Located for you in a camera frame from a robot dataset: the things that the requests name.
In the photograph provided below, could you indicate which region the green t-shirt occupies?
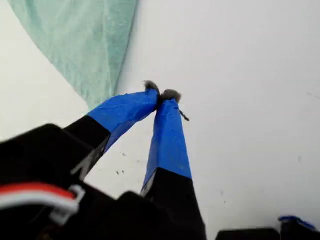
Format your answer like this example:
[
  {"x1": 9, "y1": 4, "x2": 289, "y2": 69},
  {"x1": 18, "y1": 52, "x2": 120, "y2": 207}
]
[{"x1": 6, "y1": 0, "x2": 140, "y2": 112}]

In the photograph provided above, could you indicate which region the red white servo wire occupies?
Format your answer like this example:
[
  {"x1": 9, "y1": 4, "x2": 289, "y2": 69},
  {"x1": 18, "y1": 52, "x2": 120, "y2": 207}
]
[{"x1": 0, "y1": 182, "x2": 86, "y2": 225}]

